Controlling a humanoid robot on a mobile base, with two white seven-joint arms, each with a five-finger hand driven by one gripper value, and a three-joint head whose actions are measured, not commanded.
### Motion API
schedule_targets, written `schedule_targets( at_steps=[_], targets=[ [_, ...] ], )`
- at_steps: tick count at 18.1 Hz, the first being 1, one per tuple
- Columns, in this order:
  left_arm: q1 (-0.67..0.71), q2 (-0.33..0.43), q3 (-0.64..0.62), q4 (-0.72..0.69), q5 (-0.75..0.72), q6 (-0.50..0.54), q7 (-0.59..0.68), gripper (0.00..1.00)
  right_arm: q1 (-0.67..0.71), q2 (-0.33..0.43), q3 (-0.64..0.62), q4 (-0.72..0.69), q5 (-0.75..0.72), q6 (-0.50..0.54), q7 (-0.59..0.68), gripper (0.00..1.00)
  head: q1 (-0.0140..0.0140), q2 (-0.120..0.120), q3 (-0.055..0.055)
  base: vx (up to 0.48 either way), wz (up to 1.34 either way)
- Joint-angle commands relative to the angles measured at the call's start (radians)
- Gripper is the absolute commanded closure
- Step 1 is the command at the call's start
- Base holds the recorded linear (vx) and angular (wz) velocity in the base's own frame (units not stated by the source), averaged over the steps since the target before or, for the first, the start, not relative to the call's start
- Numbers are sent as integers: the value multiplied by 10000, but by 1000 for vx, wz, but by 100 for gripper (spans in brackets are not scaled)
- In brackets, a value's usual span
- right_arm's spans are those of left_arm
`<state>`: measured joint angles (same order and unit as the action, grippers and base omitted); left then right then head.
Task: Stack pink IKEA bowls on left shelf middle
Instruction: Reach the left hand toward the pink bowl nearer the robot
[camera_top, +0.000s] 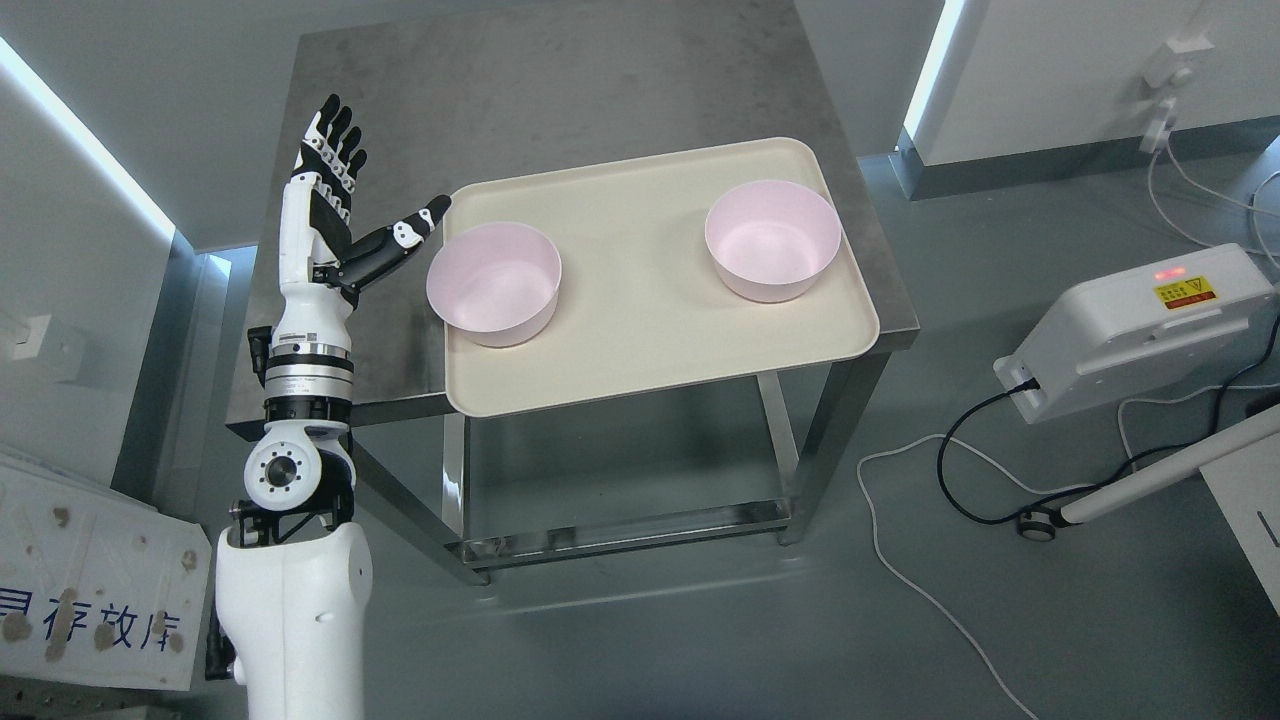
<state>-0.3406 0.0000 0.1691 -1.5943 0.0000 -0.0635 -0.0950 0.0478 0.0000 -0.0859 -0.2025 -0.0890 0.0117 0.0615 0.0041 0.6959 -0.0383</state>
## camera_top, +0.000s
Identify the cream plastic tray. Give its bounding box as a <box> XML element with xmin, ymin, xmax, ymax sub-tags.
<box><xmin>442</xmin><ymin>137</ymin><xmax>881</xmax><ymax>418</ymax></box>

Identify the white caster leg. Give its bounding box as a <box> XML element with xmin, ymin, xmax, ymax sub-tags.
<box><xmin>1015</xmin><ymin>404</ymin><xmax>1279</xmax><ymax>542</ymax></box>

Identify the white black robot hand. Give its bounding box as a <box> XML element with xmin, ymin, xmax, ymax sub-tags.
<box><xmin>273</xmin><ymin>94</ymin><xmax>452</xmax><ymax>350</ymax></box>

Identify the white floor cable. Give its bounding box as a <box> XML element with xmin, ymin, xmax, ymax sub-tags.
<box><xmin>858</xmin><ymin>386</ymin><xmax>1280</xmax><ymax>720</ymax></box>

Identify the black power cable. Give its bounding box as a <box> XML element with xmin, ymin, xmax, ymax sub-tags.
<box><xmin>936</xmin><ymin>315</ymin><xmax>1280</xmax><ymax>527</ymax></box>

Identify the pink bowl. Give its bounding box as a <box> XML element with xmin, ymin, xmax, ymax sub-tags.
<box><xmin>425</xmin><ymin>222</ymin><xmax>563</xmax><ymax>348</ymax></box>
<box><xmin>704</xmin><ymin>179</ymin><xmax>844</xmax><ymax>304</ymax></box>

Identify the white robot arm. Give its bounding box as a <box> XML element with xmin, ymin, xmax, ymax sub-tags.
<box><xmin>204</xmin><ymin>322</ymin><xmax>372</xmax><ymax>719</ymax></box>

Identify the white wall switch box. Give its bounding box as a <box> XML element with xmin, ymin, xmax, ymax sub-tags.
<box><xmin>1</xmin><ymin>313</ymin><xmax>86</xmax><ymax>383</ymax></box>

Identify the white device box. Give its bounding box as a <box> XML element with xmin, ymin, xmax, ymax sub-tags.
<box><xmin>993</xmin><ymin>243</ymin><xmax>1275</xmax><ymax>424</ymax></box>

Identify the wall socket with plug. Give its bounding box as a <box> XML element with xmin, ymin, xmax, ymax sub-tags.
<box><xmin>1138</xmin><ymin>33</ymin><xmax>1215</xmax><ymax>156</ymax></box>

